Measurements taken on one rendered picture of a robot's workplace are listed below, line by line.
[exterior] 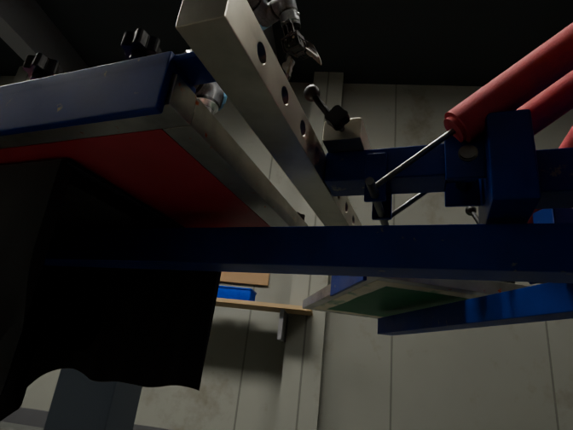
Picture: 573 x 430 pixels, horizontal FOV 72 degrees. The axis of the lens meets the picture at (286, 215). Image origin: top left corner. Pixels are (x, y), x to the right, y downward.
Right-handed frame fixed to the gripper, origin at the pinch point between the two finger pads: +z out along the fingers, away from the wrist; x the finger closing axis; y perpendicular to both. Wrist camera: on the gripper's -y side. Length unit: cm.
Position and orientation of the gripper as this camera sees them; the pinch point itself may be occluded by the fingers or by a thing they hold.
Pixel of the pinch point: (304, 74)
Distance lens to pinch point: 162.1
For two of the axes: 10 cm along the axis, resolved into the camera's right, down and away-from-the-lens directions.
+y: -5.0, 0.0, -8.7
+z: 2.1, 9.7, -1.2
